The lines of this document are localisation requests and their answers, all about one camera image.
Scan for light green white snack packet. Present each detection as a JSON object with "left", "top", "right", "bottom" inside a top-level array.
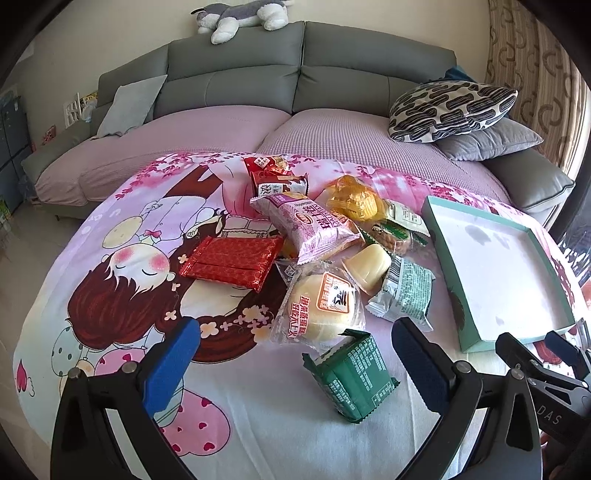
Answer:
[{"left": 366, "top": 256, "right": 436, "bottom": 332}]

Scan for dark green snack packet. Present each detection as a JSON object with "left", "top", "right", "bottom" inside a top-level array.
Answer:
[{"left": 303, "top": 329, "right": 400, "bottom": 424}]

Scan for green milk biscuit packet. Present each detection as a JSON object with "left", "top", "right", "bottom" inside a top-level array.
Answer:
[{"left": 360, "top": 221, "right": 429, "bottom": 257}]

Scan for yellow jelly cup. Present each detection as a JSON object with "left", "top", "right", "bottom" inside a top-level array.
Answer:
[{"left": 342, "top": 244, "right": 392, "bottom": 295}]

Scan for pale green small snack packet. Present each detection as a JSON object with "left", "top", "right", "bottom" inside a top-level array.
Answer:
[{"left": 384, "top": 200, "right": 430, "bottom": 238}]

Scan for steamed cake clear packet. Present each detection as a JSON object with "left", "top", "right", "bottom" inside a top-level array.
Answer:
[{"left": 270, "top": 261, "right": 366, "bottom": 351}]

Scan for orange yellow cake packet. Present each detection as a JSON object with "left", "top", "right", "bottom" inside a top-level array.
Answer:
[{"left": 325, "top": 175, "right": 386, "bottom": 222}]

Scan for pink bread snack packet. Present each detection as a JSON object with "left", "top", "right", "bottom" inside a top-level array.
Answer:
[{"left": 249, "top": 192, "right": 363, "bottom": 265}]

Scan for red foil wafer packet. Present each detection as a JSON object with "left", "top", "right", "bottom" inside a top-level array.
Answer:
[{"left": 179, "top": 236, "right": 283, "bottom": 292}]

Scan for yellow bread packet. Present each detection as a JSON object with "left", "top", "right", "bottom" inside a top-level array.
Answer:
[{"left": 280, "top": 236, "right": 300, "bottom": 262}]

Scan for teal white cardboard tray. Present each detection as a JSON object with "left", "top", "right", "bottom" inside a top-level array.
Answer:
[{"left": 422, "top": 196, "right": 576, "bottom": 353}]

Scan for pink cartoon tablecloth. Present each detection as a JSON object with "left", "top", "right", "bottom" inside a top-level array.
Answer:
[{"left": 12, "top": 150, "right": 591, "bottom": 480}]

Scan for black white patterned cushion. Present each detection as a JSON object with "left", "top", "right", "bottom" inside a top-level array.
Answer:
[{"left": 388, "top": 80, "right": 518, "bottom": 144}]

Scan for pink sofa cover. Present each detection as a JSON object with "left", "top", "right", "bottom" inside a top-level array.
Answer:
[{"left": 23, "top": 106, "right": 510, "bottom": 207}]

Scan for patterned beige curtain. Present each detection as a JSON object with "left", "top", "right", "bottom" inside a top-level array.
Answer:
[{"left": 485, "top": 0, "right": 590, "bottom": 179}]

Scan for red white snack packet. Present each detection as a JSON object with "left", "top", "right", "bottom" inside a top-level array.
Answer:
[{"left": 253, "top": 175, "right": 308, "bottom": 196}]

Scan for red orange snack packet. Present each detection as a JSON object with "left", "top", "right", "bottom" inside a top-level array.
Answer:
[{"left": 243, "top": 156, "right": 291, "bottom": 183}]

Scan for white magazine rack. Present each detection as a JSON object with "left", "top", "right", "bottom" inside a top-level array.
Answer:
[{"left": 63, "top": 91, "right": 98, "bottom": 128}]

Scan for light grey cushion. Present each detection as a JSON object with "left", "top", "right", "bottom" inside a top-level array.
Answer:
[{"left": 96, "top": 75, "right": 167, "bottom": 138}]

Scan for grey sofa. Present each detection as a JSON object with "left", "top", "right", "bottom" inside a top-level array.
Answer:
[{"left": 41, "top": 22, "right": 575, "bottom": 223}]

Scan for grey white plush dog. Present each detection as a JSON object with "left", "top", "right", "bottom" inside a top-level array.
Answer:
[{"left": 191, "top": 0, "right": 294, "bottom": 45}]

